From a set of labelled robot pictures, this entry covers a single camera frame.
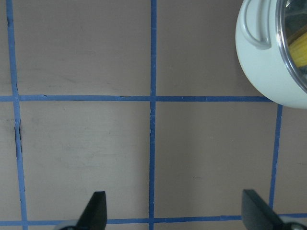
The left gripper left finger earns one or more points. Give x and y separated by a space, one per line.
94 216

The yellow corn cob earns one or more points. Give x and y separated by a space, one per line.
298 51

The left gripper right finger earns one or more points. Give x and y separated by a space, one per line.
256 214

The glass pot lid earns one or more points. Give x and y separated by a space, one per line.
291 28

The white cooking pot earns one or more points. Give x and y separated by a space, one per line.
259 55

